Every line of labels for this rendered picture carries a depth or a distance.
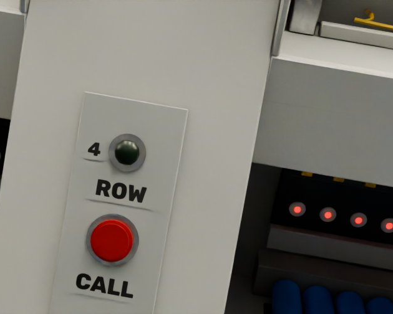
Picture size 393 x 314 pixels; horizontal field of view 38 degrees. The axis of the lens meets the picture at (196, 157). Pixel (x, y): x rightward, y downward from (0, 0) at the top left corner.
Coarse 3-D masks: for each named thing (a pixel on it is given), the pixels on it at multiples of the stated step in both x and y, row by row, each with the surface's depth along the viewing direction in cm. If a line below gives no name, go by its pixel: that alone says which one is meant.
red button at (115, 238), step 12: (96, 228) 22; (108, 228) 21; (120, 228) 21; (96, 240) 21; (108, 240) 21; (120, 240) 21; (132, 240) 22; (96, 252) 22; (108, 252) 21; (120, 252) 21
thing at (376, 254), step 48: (288, 192) 38; (336, 192) 37; (384, 192) 37; (288, 240) 38; (336, 240) 38; (384, 240) 38; (240, 288) 38; (288, 288) 36; (336, 288) 37; (384, 288) 37
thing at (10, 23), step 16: (0, 0) 23; (16, 0) 24; (0, 16) 22; (16, 16) 22; (0, 32) 22; (16, 32) 22; (0, 48) 22; (16, 48) 22; (0, 64) 23; (16, 64) 23; (0, 80) 23; (16, 80) 23; (0, 96) 23; (0, 112) 23
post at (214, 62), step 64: (64, 0) 22; (128, 0) 22; (192, 0) 21; (256, 0) 21; (64, 64) 22; (128, 64) 22; (192, 64) 22; (256, 64) 21; (64, 128) 22; (192, 128) 22; (256, 128) 22; (0, 192) 22; (64, 192) 22; (192, 192) 22; (0, 256) 22; (192, 256) 22
